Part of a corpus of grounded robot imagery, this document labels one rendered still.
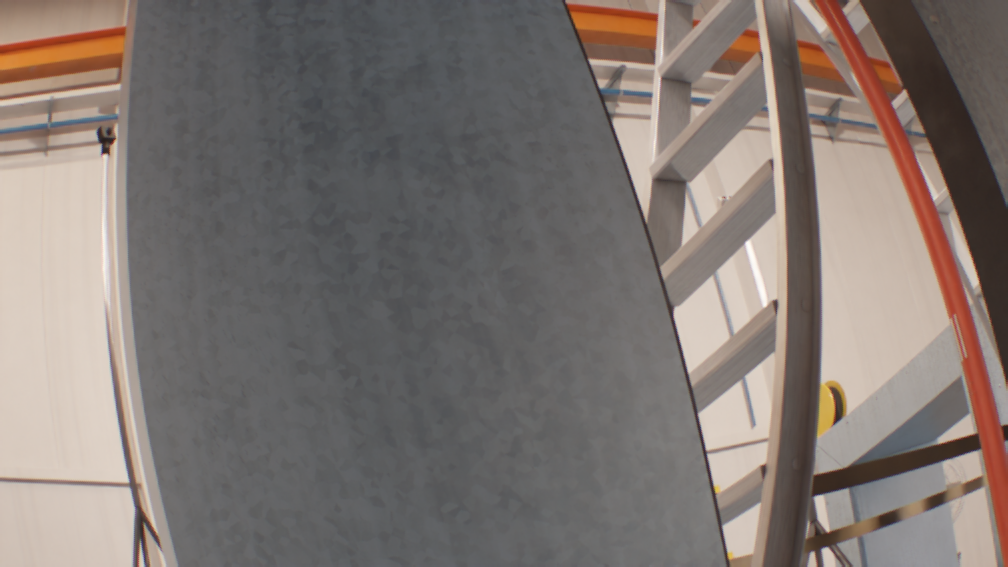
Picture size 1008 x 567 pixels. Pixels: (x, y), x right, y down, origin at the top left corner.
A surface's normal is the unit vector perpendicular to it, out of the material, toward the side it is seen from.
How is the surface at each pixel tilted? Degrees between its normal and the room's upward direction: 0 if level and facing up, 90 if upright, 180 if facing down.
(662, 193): 92
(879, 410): 90
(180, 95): 90
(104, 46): 90
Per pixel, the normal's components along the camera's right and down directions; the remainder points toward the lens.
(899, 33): -0.90, 0.04
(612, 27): 0.36, -0.46
